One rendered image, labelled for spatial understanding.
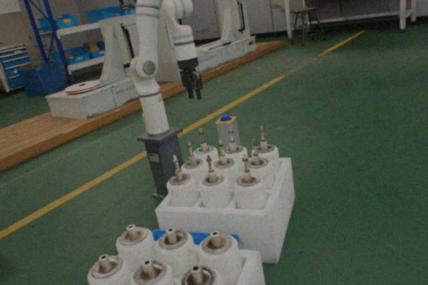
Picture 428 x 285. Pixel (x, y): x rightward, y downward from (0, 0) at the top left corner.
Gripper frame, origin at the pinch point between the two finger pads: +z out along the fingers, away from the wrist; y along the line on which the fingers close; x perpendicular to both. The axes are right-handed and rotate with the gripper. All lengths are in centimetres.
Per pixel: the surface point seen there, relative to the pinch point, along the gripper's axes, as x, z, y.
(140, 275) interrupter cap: -43, 22, 53
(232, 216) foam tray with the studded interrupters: -10.4, 30.0, 35.4
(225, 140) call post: 12.5, 23.5, -6.4
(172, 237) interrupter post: -33, 20, 46
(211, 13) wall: 298, -7, -541
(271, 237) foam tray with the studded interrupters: -3, 37, 44
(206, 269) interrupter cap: -31, 22, 61
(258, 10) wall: 341, -1, -445
